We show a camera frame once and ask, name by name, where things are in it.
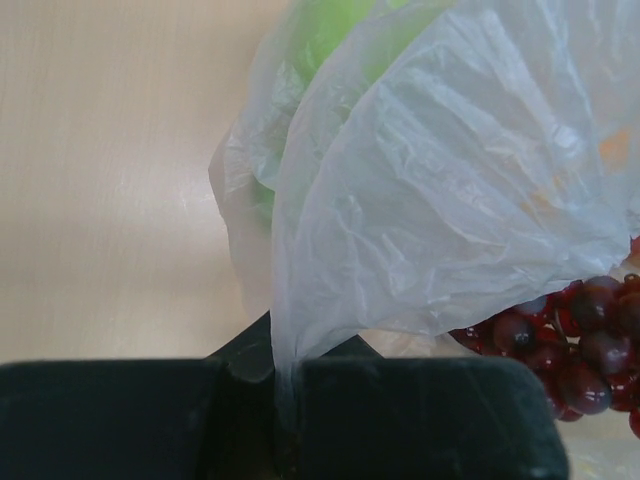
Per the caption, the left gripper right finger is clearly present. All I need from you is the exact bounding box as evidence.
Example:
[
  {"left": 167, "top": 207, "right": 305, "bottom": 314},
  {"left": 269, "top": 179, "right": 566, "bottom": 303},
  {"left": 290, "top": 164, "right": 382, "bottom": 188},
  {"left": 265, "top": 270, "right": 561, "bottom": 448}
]
[{"left": 299, "top": 356, "right": 570, "bottom": 479}]

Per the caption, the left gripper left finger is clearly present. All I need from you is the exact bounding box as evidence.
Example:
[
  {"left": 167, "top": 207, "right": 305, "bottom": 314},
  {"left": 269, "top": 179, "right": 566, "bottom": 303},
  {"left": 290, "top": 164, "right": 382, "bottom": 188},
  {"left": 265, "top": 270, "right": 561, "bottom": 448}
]
[{"left": 1, "top": 316, "right": 274, "bottom": 479}]

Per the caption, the red grape bunch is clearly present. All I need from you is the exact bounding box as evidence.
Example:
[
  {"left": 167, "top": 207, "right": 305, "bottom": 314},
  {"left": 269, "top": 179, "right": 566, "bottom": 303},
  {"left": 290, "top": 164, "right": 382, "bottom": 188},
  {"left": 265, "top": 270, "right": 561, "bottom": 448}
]
[{"left": 447, "top": 234, "right": 640, "bottom": 439}]

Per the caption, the clear plastic bag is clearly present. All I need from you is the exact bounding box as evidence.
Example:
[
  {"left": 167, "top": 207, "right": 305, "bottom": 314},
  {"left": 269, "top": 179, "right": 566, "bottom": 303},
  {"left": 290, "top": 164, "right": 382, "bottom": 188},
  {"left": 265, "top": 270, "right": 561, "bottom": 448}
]
[{"left": 207, "top": 0, "right": 640, "bottom": 480}]

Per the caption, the orange fruit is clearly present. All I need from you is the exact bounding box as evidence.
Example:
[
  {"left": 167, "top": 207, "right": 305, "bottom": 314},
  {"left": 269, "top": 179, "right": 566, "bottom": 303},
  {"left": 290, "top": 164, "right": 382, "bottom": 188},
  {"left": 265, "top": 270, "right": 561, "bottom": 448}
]
[{"left": 518, "top": 123, "right": 639, "bottom": 224}]

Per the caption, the green apple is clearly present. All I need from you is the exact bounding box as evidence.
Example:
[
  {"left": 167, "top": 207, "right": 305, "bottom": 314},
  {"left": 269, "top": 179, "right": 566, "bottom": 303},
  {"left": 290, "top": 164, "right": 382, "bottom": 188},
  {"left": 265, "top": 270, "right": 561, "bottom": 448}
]
[{"left": 242, "top": 1, "right": 452, "bottom": 222}]

